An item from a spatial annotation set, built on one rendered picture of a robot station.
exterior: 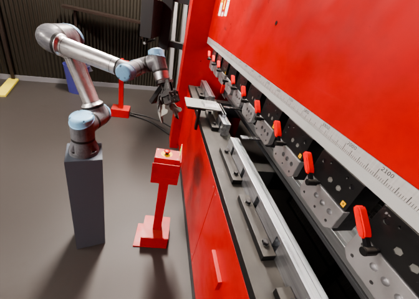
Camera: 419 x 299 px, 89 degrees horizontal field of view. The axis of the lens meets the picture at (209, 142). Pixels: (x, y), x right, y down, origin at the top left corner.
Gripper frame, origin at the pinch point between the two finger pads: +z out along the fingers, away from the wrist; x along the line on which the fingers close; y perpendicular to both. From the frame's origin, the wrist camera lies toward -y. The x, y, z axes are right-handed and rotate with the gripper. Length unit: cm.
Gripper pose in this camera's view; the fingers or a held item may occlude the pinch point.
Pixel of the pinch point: (169, 120)
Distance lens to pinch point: 113.3
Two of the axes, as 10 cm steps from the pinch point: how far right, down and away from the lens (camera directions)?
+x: 5.1, -2.4, 8.3
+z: 2.1, 9.6, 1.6
